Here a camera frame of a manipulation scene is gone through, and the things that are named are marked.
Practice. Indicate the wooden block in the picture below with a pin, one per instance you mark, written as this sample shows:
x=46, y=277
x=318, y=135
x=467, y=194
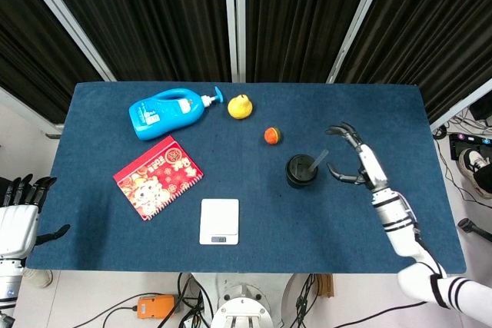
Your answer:
x=326, y=285

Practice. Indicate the black lidded cup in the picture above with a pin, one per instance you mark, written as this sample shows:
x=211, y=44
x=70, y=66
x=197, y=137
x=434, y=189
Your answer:
x=298, y=174

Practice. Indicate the grey slanted frame post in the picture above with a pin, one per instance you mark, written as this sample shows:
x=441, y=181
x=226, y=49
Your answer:
x=359, y=20
x=65, y=17

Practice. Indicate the blue pump detergent bottle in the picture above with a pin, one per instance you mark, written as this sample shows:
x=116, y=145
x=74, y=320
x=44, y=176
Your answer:
x=161, y=116

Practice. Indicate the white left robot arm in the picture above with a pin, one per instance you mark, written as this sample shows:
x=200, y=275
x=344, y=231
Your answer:
x=7, y=285

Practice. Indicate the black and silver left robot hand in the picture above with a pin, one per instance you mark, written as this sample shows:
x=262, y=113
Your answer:
x=17, y=224

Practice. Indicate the grey centre frame post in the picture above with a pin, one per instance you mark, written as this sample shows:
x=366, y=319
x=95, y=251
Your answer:
x=235, y=20

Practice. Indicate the clear plastic straw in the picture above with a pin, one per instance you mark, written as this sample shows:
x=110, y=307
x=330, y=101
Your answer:
x=318, y=161

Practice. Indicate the black chair leg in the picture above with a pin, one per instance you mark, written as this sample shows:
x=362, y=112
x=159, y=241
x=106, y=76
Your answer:
x=473, y=227

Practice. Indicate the white and black shoe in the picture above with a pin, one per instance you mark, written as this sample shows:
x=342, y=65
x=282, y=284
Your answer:
x=471, y=163

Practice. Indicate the blue table cloth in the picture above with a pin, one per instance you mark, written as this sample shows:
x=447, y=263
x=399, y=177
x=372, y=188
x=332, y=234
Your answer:
x=346, y=228

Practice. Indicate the white kitchen scale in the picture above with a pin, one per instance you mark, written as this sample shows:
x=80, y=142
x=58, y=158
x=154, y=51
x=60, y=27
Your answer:
x=219, y=218

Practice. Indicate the black pleated curtain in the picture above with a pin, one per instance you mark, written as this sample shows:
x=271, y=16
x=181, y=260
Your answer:
x=27, y=55
x=146, y=17
x=300, y=17
x=434, y=28

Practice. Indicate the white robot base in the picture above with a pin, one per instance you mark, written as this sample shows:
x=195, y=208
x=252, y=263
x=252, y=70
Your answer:
x=244, y=307

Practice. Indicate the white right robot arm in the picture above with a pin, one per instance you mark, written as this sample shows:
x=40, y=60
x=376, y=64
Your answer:
x=399, y=224

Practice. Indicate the red patterned packet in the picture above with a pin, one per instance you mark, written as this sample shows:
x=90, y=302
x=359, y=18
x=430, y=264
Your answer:
x=157, y=178

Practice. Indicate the yellow pear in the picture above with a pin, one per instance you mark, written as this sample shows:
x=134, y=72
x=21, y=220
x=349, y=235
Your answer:
x=239, y=108

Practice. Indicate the orange and green fruit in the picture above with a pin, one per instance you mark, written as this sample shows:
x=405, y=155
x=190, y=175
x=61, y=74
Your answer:
x=272, y=136

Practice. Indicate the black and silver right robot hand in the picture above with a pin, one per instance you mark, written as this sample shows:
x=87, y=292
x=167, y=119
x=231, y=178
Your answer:
x=371, y=168

